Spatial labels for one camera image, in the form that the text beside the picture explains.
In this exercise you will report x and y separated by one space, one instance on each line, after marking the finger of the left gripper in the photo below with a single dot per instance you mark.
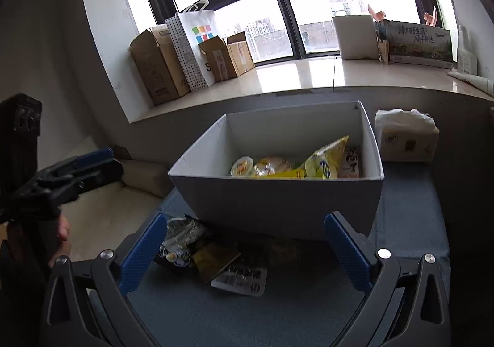
94 158

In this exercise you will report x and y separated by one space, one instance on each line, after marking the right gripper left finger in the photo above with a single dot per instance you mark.
86 302

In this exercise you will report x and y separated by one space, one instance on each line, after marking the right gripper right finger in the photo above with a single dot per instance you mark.
405 301

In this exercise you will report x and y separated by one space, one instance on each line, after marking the dark yellow snack packet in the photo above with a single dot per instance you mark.
212 259

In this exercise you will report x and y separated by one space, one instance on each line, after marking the small jelly cup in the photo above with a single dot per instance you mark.
243 167

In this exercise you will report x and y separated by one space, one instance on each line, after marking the yellow chips bag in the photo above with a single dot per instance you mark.
325 162

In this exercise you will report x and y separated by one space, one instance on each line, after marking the yellow donut print pouch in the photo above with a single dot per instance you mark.
298 173

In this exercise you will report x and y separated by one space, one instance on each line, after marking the clear round pastry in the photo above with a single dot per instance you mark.
272 165

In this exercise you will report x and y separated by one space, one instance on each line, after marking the pink illustrated snack packet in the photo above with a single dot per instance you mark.
350 167

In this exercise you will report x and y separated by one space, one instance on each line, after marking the person's left hand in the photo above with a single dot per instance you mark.
63 243

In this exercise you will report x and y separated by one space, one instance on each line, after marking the cream leather sofa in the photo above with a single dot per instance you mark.
102 218

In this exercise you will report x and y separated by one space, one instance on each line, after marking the black snack bag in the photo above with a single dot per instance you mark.
180 243

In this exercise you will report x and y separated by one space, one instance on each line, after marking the tall brown cardboard box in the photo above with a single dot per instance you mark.
158 65

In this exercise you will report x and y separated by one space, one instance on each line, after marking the white blister pack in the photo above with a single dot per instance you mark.
242 280

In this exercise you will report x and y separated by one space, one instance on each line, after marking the white dotted paper bag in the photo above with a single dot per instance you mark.
188 30

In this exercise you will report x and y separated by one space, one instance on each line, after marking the tissue box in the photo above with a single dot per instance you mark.
406 136

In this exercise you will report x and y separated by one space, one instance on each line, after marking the small open cardboard box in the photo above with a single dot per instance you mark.
228 59

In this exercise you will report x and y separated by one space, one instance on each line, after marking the white open storage box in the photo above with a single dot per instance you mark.
288 207

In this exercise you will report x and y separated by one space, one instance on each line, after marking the rolled white paper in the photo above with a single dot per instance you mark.
481 83

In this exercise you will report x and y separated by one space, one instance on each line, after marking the white bottle on sill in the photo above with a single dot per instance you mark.
466 59

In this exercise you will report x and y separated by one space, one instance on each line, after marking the long printed box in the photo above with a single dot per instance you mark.
416 44

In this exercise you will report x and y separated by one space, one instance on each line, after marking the white box on sill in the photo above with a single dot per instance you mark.
356 37

